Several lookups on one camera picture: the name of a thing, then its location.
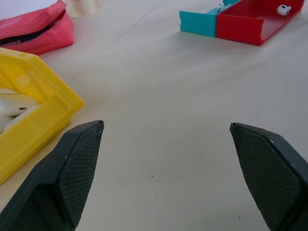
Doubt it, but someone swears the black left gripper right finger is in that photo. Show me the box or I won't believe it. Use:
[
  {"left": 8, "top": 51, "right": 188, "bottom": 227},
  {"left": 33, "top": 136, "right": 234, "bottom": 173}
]
[{"left": 229, "top": 122, "right": 308, "bottom": 231}]

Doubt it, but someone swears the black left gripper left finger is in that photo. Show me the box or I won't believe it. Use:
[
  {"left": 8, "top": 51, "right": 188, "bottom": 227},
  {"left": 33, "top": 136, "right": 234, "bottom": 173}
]
[{"left": 0, "top": 119, "right": 105, "bottom": 231}]

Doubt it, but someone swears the white earbud case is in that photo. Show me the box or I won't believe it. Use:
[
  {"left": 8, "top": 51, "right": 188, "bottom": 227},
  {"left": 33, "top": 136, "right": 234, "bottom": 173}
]
[{"left": 0, "top": 88, "right": 42, "bottom": 134}]

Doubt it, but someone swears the red fabric zipper pouch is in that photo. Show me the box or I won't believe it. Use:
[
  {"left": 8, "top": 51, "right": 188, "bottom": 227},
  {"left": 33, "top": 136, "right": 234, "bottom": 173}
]
[{"left": 0, "top": 0, "right": 75, "bottom": 56}]

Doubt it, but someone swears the yellow plastic holder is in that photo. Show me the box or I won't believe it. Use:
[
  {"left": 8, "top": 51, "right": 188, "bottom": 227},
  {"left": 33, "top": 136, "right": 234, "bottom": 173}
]
[{"left": 0, "top": 47, "right": 85, "bottom": 185}]

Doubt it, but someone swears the red plastic tray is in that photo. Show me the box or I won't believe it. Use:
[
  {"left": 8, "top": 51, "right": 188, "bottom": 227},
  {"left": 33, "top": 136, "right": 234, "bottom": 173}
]
[{"left": 215, "top": 0, "right": 304, "bottom": 46}]

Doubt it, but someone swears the teal plastic tray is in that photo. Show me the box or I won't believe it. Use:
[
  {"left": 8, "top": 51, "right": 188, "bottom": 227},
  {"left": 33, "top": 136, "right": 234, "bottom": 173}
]
[{"left": 179, "top": 0, "right": 242, "bottom": 38}]

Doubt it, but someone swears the cream ribbed object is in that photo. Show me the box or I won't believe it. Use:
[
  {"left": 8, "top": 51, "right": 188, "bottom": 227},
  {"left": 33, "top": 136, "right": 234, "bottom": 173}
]
[{"left": 64, "top": 0, "right": 102, "bottom": 19}]

